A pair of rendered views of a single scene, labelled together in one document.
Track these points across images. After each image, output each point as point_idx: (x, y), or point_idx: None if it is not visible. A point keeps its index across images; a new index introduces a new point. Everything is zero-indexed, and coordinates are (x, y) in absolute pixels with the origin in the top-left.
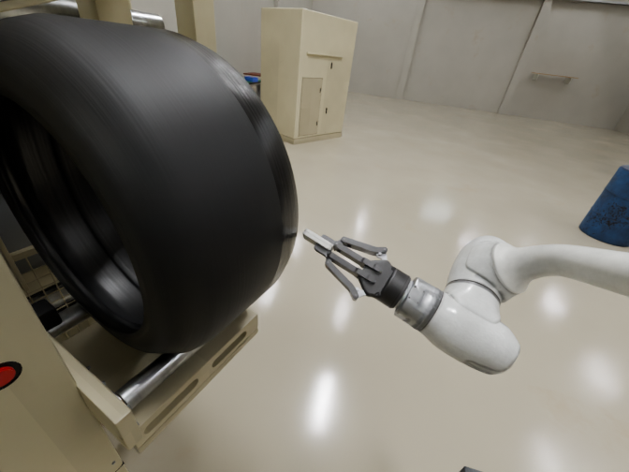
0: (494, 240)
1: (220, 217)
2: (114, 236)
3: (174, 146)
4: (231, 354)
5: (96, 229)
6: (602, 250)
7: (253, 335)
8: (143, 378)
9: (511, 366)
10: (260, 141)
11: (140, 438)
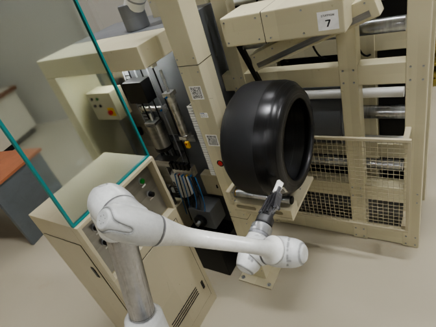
0: (290, 242)
1: (229, 153)
2: (290, 144)
3: (226, 132)
4: (274, 215)
5: (287, 139)
6: (234, 235)
7: (289, 219)
8: (242, 191)
9: (238, 267)
10: (252, 137)
11: (232, 204)
